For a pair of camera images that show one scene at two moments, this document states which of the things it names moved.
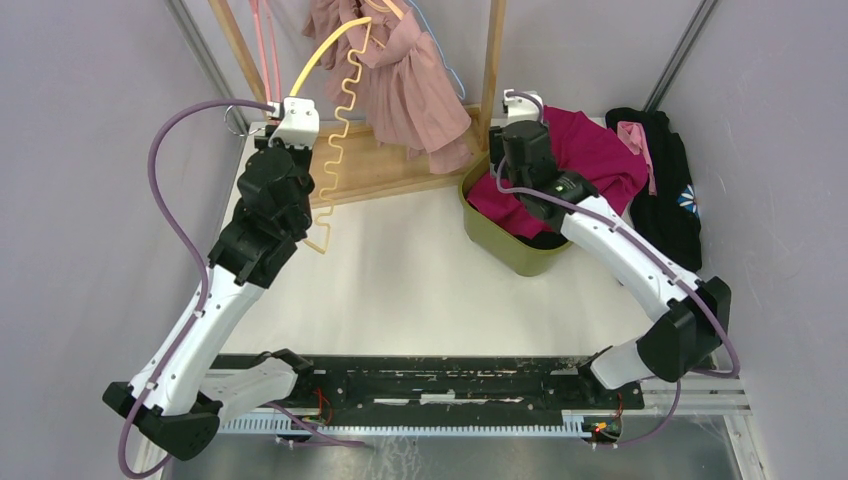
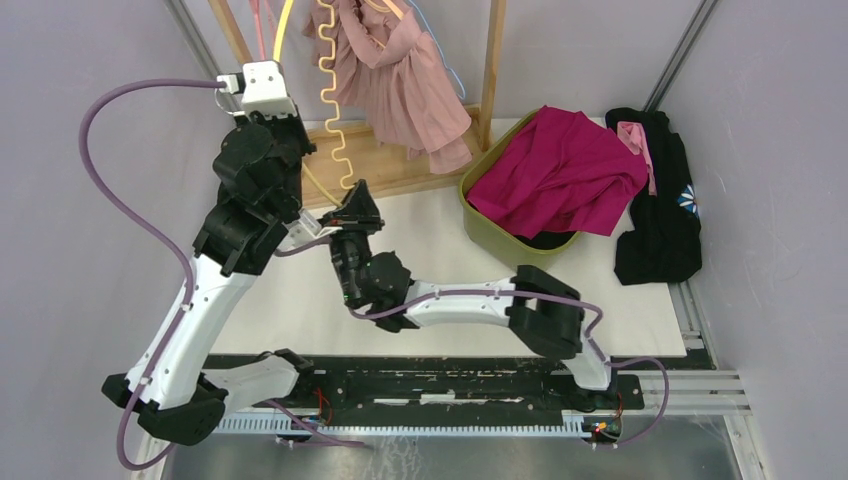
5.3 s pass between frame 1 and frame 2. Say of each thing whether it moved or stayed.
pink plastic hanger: stayed
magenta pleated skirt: stayed
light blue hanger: stayed
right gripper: moved
